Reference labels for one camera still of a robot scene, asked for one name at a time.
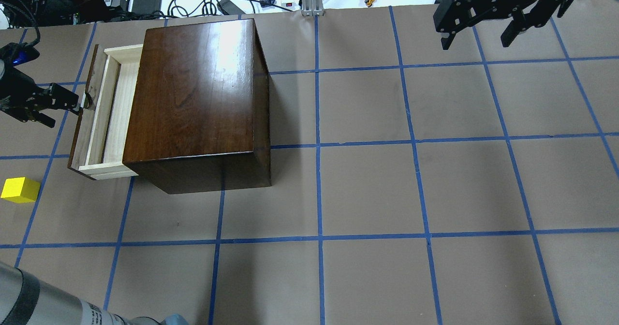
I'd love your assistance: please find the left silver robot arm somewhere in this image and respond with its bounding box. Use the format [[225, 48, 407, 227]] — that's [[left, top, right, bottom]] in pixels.
[[0, 60, 158, 325]]

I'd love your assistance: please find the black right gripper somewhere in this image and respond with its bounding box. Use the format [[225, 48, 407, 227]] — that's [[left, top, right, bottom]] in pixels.
[[433, 0, 565, 50]]

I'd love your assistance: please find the dark wooden drawer cabinet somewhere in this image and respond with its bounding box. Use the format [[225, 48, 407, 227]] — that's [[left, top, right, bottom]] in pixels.
[[122, 18, 272, 194]]

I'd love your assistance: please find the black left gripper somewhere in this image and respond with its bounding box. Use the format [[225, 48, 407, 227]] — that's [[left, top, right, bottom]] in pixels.
[[0, 65, 84, 128]]

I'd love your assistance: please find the light wood drawer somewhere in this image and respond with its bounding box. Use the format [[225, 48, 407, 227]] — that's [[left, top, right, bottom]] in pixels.
[[68, 44, 143, 180]]

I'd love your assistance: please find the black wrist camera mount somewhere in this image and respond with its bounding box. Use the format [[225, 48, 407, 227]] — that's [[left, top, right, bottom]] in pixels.
[[0, 43, 40, 66]]

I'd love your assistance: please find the yellow block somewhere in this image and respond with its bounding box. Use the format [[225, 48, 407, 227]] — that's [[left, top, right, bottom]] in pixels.
[[1, 177, 41, 204]]

